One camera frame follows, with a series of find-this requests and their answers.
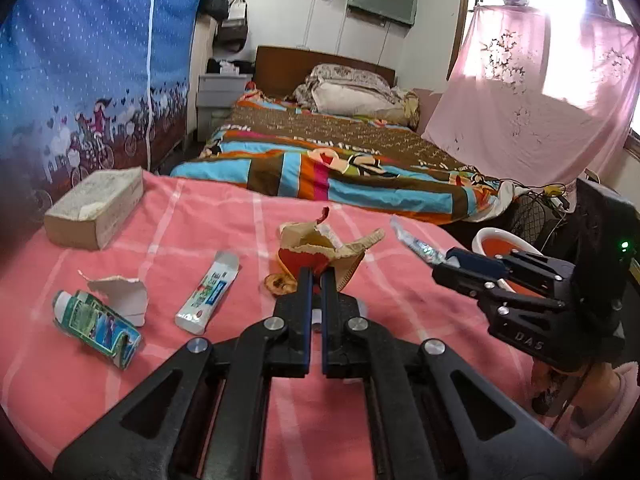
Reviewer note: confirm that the pink checked cloth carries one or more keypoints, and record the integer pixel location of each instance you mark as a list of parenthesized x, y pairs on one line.
[(200, 210)]

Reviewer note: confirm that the torn white cardboard piece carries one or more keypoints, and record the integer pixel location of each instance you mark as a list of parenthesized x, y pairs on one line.
[(125, 295)]

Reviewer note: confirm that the white and orange bin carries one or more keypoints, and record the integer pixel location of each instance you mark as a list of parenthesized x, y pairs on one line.
[(500, 247)]

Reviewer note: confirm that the floral patterned pillow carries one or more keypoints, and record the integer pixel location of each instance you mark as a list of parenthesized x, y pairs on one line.
[(350, 76)]

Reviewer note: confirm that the beige tissue box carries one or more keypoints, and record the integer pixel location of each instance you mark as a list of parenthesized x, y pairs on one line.
[(90, 205)]

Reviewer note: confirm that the torn red paper box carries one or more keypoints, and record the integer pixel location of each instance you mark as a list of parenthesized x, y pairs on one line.
[(320, 247)]

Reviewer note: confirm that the person's right forearm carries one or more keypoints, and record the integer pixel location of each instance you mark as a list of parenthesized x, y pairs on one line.
[(615, 420)]

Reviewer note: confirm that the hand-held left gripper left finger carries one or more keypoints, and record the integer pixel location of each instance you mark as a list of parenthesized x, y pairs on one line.
[(308, 320)]

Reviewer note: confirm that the silver plastic wrapper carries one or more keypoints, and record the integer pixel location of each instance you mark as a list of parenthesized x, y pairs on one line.
[(420, 250)]

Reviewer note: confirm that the brown wooden headboard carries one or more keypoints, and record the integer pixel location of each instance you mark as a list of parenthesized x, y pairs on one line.
[(280, 65)]

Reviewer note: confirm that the grey nightstand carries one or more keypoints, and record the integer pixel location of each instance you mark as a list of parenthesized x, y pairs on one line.
[(220, 92)]

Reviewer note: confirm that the black bundle on nightstand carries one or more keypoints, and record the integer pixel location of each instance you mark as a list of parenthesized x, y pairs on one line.
[(245, 66)]

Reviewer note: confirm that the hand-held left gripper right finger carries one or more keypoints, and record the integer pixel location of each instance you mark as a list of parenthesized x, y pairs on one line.
[(325, 320)]

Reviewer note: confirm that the dried apple slice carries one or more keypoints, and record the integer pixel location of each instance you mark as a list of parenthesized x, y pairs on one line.
[(280, 284)]

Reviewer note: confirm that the white toothpaste tube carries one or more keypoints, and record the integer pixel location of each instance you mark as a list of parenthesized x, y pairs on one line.
[(207, 295)]

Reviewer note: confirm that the beige and brown handbag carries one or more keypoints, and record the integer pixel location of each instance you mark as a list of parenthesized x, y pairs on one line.
[(232, 30)]

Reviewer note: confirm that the yellow floral cloth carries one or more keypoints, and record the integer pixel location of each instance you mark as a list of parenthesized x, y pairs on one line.
[(407, 107)]

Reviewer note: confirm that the pink embroidered cloth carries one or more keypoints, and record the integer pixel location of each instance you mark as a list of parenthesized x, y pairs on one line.
[(525, 110)]

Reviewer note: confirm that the blue dotted wardrobe cover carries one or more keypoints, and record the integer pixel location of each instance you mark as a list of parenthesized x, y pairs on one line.
[(100, 60)]

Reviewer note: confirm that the crumpled green tube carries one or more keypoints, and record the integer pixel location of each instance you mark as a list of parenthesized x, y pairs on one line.
[(95, 325)]

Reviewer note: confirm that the bed with colourful striped blanket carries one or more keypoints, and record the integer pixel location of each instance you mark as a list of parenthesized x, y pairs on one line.
[(350, 160)]

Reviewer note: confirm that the wall air conditioner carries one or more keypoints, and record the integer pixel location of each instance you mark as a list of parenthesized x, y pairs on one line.
[(380, 0)]

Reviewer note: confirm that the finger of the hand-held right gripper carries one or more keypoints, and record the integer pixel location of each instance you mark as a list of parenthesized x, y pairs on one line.
[(475, 258), (460, 277)]

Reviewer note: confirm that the cream pillow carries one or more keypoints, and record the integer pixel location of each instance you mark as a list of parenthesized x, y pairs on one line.
[(345, 100)]

